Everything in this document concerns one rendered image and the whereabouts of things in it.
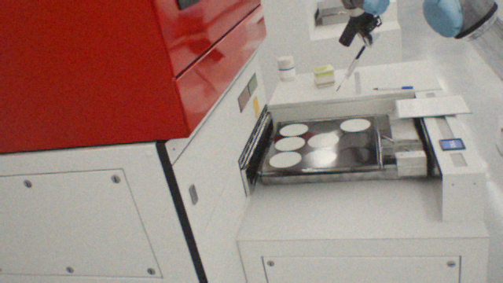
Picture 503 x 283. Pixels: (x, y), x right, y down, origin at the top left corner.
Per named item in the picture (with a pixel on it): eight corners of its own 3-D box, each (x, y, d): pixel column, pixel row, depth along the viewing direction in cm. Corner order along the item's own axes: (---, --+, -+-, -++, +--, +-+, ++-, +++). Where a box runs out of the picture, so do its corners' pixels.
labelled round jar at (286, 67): (279, 82, 183) (275, 61, 179) (281, 77, 189) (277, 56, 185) (295, 80, 181) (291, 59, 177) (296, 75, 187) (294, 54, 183)
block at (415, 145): (394, 152, 128) (394, 144, 126) (394, 148, 131) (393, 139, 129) (423, 151, 126) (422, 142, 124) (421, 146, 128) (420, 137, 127)
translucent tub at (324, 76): (317, 89, 167) (315, 72, 164) (313, 82, 174) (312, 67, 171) (335, 85, 166) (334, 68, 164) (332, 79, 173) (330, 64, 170)
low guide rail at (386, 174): (262, 185, 137) (261, 177, 136) (264, 181, 139) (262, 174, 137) (427, 178, 123) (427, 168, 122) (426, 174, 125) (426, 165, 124)
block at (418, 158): (397, 166, 121) (396, 157, 120) (396, 160, 124) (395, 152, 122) (426, 164, 119) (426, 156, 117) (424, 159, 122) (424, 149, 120)
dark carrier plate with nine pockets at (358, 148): (262, 172, 130) (262, 170, 129) (279, 125, 159) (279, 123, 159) (378, 166, 120) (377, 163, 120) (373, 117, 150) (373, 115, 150)
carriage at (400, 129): (398, 176, 121) (397, 167, 120) (389, 123, 153) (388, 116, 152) (427, 174, 119) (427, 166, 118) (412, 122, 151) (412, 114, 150)
